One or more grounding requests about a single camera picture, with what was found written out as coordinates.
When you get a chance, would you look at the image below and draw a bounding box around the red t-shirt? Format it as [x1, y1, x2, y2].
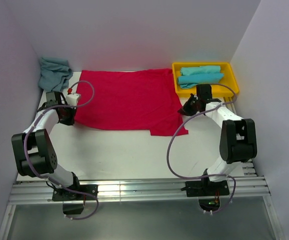
[75, 68, 183, 137]

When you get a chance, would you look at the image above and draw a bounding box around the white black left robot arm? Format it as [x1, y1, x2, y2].
[11, 91, 82, 200]

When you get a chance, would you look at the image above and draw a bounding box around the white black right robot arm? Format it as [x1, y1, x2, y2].
[178, 84, 258, 195]

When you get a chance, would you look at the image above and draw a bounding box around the rolled teal t-shirt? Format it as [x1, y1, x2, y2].
[177, 73, 224, 89]
[180, 65, 221, 76]

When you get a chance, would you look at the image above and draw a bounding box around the crumpled grey-blue t-shirt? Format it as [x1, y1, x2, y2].
[38, 57, 73, 92]

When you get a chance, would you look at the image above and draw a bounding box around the yellow plastic bin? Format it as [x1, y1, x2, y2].
[171, 61, 240, 98]

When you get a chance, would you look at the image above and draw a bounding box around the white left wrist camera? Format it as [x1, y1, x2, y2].
[65, 87, 81, 106]

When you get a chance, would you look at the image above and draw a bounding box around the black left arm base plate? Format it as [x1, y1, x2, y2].
[51, 184, 99, 202]

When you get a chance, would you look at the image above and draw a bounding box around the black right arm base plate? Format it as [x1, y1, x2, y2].
[181, 180, 230, 197]

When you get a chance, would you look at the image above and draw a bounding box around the aluminium mounting rail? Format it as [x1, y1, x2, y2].
[7, 176, 271, 205]

